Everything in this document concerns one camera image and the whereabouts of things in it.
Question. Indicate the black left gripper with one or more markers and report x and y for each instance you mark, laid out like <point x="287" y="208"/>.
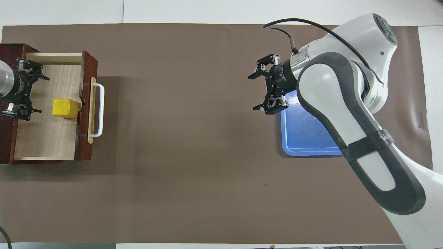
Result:
<point x="21" y="86"/>

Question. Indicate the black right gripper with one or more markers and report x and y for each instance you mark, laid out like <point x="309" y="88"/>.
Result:
<point x="282" y="81"/>

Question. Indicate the yellow cube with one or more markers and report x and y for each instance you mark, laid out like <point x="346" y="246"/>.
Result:
<point x="64" y="107"/>

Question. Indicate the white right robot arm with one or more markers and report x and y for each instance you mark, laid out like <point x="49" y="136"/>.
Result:
<point x="328" y="86"/>

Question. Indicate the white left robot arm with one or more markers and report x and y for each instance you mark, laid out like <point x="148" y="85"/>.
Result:
<point x="4" y="81"/>

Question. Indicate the dark brown wooden cabinet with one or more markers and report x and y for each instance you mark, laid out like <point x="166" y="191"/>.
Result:
<point x="7" y="138"/>

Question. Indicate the blue plastic tray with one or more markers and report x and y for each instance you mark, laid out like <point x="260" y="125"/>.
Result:
<point x="304" y="135"/>

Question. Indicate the brown table mat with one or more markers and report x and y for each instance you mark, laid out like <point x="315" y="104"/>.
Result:
<point x="190" y="155"/>

